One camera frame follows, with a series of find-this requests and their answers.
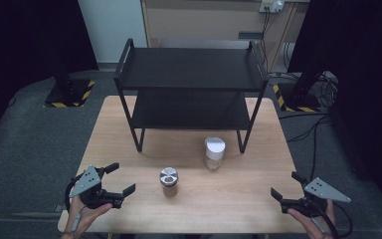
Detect beige wooden cabinet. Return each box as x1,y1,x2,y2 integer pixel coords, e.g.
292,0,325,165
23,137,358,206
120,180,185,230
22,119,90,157
140,0,311,74

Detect black cables from socket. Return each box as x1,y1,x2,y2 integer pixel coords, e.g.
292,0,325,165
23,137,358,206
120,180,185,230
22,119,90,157
261,11,275,74

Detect white wall power socket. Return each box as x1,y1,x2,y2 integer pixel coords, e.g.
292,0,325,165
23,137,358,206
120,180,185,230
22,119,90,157
259,0,286,14

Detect right hand-held gripper black cable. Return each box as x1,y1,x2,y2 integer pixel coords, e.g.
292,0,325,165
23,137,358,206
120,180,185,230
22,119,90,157
317,201,353,239

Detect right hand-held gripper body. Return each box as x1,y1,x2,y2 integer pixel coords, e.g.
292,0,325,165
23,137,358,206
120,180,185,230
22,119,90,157
279,176,352,219

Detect glass spice jar metal lid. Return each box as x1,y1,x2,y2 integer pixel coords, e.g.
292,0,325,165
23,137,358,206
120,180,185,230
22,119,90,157
159,166,180,199

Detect person's left hand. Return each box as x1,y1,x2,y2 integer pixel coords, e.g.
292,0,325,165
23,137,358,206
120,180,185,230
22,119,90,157
62,194,114,239

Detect black two-tier metal shelf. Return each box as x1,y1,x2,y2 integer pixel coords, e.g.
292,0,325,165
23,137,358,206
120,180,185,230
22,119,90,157
113,38,270,154

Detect dark curtain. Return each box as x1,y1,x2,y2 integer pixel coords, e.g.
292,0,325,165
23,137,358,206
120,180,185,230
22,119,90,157
0,0,99,148
286,0,382,208

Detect black floor cables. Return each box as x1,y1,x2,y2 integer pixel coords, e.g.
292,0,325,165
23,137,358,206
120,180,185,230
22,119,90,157
268,71,340,182

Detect person's right hand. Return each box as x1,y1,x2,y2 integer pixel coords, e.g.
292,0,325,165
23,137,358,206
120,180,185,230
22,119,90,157
286,198,338,239

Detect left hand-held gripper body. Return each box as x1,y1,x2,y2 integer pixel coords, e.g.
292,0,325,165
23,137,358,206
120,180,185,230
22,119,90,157
67,164,124,211

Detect left hand-held gripper black cable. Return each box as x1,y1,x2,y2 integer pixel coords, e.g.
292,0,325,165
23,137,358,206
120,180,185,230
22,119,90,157
64,176,82,213

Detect black stand base hazard stripes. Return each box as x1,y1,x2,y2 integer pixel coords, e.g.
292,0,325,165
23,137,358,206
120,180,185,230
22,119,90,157
44,68,96,109
272,63,329,114

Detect glass seasoning jar white lid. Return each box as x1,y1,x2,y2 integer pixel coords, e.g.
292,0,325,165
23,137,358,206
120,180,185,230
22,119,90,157
204,136,227,171

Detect hand-held gripper black cable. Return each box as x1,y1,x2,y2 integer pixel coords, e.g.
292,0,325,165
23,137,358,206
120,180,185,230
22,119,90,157
317,201,353,239
64,176,82,213

